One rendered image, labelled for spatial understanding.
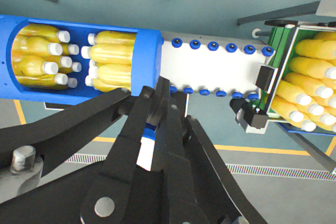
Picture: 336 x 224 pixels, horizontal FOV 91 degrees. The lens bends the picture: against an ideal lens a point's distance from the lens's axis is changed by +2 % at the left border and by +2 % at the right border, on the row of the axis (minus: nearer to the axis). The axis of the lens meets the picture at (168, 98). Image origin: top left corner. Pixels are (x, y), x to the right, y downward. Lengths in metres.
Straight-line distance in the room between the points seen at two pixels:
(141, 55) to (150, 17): 1.23
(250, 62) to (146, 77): 0.52
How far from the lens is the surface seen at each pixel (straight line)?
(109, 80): 0.54
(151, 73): 0.45
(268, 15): 1.29
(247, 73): 0.84
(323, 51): 0.83
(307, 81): 0.85
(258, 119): 0.86
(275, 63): 0.91
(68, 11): 1.94
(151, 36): 0.51
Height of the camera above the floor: 1.67
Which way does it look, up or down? 68 degrees down
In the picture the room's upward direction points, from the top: 176 degrees counter-clockwise
